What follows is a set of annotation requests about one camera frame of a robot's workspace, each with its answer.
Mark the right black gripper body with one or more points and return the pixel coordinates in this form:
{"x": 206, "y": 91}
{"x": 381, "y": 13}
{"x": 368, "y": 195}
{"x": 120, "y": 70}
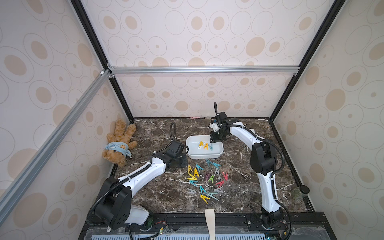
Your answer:
{"x": 216, "y": 137}

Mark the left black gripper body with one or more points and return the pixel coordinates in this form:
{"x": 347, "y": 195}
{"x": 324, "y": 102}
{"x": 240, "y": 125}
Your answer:
{"x": 182, "y": 161}

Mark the red clothespin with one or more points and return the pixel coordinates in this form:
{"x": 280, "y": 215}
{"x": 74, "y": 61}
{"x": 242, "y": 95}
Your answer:
{"x": 219, "y": 184}
{"x": 225, "y": 175}

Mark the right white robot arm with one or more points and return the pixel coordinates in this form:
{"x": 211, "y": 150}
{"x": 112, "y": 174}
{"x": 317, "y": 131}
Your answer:
{"x": 263, "y": 161}

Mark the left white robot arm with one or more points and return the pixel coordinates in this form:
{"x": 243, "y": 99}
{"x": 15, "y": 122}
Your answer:
{"x": 113, "y": 206}

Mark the white plastic storage box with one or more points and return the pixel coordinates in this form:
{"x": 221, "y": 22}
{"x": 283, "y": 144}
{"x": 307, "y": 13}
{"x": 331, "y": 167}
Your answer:
{"x": 195, "y": 153}

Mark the yellow clothespin upper pair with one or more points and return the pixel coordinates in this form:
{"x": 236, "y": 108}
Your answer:
{"x": 193, "y": 172}

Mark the teal clothespin upper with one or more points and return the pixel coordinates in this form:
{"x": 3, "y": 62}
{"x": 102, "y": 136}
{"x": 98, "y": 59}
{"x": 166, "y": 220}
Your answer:
{"x": 199, "y": 168}

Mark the teal clothespin top right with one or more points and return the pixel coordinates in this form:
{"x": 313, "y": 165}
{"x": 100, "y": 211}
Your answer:
{"x": 210, "y": 163}

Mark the grey clothespin left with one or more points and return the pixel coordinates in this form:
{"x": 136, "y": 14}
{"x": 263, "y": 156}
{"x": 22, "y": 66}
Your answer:
{"x": 191, "y": 191}

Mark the grey clothespin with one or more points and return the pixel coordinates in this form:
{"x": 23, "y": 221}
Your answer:
{"x": 217, "y": 174}
{"x": 191, "y": 191}

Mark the teal clothespin lower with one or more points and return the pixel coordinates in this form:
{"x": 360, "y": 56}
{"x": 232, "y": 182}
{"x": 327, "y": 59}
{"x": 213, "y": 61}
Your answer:
{"x": 203, "y": 191}

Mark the grey clothespin centre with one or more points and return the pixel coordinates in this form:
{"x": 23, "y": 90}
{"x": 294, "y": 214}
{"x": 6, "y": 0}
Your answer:
{"x": 217, "y": 174}

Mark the pale teal clothespin bottom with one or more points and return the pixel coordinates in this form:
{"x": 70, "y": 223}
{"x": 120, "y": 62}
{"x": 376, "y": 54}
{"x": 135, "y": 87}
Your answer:
{"x": 212, "y": 196}

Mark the brown teddy bear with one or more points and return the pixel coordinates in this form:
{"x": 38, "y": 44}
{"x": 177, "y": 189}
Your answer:
{"x": 119, "y": 146}

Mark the silver aluminium rail back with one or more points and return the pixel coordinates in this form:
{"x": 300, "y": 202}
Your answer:
{"x": 204, "y": 70}

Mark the silver aluminium rail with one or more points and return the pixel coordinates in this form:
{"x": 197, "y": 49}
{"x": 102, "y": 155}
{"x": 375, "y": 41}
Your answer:
{"x": 20, "y": 185}
{"x": 204, "y": 70}

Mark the silver aluminium rail left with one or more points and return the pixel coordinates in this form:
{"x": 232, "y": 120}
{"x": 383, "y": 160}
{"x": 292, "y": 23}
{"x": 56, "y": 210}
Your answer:
{"x": 20, "y": 185}

